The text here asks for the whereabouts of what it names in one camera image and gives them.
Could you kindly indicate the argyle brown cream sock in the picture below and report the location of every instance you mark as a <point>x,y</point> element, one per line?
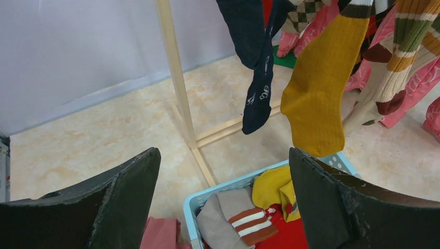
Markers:
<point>306,10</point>

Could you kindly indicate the striped olive cream sock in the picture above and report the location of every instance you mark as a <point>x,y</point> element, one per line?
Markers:
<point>415,43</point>

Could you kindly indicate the yellow sock in basket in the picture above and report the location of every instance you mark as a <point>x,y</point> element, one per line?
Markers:
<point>275,186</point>

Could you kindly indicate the grey orange striped sock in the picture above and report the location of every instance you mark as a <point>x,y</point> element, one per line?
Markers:
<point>229,219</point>

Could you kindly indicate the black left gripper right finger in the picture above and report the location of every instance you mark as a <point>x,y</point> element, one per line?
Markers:
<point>339,210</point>

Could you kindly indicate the pink cloth on floor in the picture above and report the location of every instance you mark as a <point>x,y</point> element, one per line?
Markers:
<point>162,233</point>

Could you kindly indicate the light blue plastic basket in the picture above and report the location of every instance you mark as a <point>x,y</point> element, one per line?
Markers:
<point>195,202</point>

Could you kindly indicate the red cloth in basket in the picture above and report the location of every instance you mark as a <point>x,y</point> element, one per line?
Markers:
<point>290,235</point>

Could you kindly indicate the green hanging garment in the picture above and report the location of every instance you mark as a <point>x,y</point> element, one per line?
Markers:
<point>288,61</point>

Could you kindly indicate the navy blue patterned sock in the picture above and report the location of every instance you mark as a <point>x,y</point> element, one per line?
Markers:
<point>252,39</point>

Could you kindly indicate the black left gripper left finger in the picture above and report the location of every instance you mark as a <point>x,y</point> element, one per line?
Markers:
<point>108,210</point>

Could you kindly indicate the mustard yellow ribbed sock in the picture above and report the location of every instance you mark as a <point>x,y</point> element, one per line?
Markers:
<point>312,99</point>

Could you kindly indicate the light wooden clothes rack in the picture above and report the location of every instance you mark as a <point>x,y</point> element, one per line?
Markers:
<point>181,109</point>

